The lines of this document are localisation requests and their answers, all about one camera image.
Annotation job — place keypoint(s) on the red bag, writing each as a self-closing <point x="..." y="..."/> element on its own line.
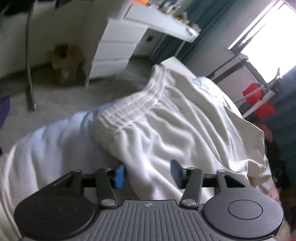
<point x="258" y="100"/>

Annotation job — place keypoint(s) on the teal curtain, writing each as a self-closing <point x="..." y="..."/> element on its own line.
<point x="282" y="122"/>
<point x="189" y="30"/>

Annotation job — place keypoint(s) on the pile of dark clothes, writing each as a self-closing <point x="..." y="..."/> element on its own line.
<point x="285" y="187"/>

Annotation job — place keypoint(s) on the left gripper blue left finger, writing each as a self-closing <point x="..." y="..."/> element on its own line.
<point x="107" y="180"/>

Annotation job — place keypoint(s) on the window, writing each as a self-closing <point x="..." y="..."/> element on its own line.
<point x="269" y="42"/>

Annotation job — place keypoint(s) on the teal curtain left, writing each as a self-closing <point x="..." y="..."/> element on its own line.
<point x="189" y="30"/>

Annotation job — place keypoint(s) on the white dressing table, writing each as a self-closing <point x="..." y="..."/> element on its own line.
<point x="112" y="32"/>

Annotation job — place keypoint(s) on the pink pastel bed quilt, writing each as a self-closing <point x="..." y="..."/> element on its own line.
<point x="48" y="192"/>

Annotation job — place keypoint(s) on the teal curtain right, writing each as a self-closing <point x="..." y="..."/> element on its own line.
<point x="282" y="122"/>

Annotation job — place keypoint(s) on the garment steamer stand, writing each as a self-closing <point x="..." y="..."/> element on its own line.
<point x="269" y="86"/>

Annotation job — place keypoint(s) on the white track pants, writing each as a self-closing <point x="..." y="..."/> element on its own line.
<point x="190" y="120"/>

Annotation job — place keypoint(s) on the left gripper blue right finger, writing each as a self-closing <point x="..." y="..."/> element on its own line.
<point x="190" y="180"/>

